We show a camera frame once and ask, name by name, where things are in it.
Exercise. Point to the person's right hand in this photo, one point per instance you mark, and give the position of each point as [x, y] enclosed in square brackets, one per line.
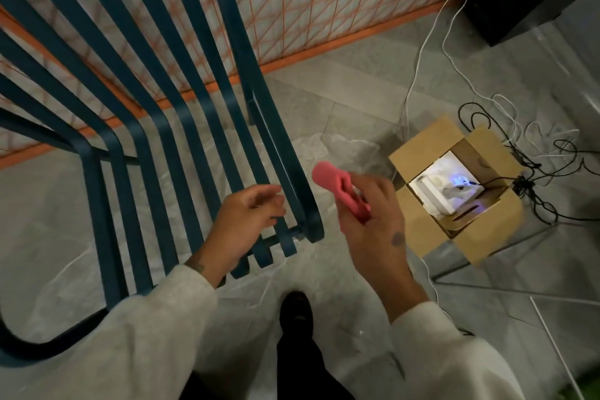
[375, 235]

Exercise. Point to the person's left hand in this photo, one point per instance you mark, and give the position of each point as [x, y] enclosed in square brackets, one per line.
[234, 226]

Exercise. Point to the person's left fingers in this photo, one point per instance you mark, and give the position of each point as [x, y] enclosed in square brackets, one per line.
[268, 207]

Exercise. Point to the person's right fingers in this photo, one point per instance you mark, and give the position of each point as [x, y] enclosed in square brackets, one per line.
[375, 196]

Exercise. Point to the pink soft cloth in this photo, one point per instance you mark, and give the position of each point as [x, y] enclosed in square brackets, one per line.
[333, 181]

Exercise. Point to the person's left forearm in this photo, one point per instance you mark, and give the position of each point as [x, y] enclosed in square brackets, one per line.
[140, 329]

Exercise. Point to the person's right forearm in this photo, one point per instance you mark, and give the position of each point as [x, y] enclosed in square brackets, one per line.
[445, 348]

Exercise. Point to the white electronic device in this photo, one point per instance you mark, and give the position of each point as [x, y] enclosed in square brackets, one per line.
[443, 188]

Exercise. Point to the person's black shoe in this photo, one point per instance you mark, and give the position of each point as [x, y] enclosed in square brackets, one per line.
[296, 313]

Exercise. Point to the open cardboard box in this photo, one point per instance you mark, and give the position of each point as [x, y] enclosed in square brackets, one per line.
[478, 235]

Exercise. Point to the blue metal slatted chair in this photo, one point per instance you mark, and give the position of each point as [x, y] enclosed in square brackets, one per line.
[154, 109]

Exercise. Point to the person's black trouser leg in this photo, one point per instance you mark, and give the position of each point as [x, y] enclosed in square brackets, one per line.
[304, 371]

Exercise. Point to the thin white rod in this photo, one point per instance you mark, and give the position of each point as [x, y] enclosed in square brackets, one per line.
[553, 350]

